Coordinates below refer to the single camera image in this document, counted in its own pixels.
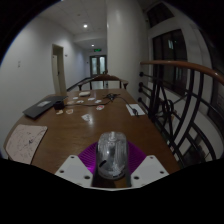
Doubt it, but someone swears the wooden chair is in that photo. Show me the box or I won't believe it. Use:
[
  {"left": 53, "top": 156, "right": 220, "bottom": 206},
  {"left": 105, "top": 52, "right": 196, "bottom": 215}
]
[{"left": 77, "top": 73, "right": 130, "bottom": 92}]

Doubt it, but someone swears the small black box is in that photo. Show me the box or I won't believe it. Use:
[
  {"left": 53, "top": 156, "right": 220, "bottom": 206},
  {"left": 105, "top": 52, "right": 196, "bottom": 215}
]
[{"left": 52, "top": 100, "right": 66, "bottom": 111}]

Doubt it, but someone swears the white paper sheet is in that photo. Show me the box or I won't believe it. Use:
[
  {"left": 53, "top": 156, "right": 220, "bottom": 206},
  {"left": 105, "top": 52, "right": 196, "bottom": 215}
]
[{"left": 125, "top": 103, "right": 147, "bottom": 117}]

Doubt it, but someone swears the open doorway with frame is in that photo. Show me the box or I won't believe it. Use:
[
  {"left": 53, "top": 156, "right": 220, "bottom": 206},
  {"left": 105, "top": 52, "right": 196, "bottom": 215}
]
[{"left": 51, "top": 43, "right": 68, "bottom": 96}]

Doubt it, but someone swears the black cable with adapter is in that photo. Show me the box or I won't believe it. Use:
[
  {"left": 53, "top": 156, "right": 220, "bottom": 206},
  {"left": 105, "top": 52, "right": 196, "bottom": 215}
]
[{"left": 64, "top": 92, "right": 140, "bottom": 116}]

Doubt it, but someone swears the black railing with wooden handrail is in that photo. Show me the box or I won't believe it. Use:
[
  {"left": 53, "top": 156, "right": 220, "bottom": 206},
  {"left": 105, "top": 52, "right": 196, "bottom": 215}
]
[{"left": 137, "top": 59, "right": 224, "bottom": 169}]

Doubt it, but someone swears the transparent computer mouse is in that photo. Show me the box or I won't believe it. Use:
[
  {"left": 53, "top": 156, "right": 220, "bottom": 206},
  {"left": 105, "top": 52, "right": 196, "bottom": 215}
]
[{"left": 96, "top": 130, "right": 129, "bottom": 181}]

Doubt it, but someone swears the dark window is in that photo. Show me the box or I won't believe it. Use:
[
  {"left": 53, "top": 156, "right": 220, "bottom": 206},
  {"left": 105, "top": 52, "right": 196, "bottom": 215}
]
[{"left": 151, "top": 28, "right": 189, "bottom": 97}]

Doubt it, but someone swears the glass double door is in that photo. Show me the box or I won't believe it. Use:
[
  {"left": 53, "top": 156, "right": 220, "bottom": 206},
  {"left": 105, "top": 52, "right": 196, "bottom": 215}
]
[{"left": 88, "top": 54, "right": 108, "bottom": 77}]

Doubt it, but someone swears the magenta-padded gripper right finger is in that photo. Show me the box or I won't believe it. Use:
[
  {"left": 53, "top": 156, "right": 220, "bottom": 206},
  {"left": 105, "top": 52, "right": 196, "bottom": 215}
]
[{"left": 126, "top": 141, "right": 171, "bottom": 189}]

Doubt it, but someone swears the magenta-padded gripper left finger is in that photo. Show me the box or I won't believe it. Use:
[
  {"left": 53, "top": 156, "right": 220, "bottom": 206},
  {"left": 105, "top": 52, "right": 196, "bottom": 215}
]
[{"left": 54, "top": 141, "right": 100, "bottom": 189}]

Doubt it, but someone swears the black laptop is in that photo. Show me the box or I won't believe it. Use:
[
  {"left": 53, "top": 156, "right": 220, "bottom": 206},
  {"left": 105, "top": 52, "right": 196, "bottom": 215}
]
[{"left": 22, "top": 95, "right": 69, "bottom": 120}]

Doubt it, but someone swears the white printed mouse pad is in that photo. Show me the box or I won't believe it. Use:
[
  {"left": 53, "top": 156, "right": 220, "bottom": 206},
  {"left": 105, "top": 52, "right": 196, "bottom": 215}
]
[{"left": 3, "top": 123, "right": 49, "bottom": 165}]

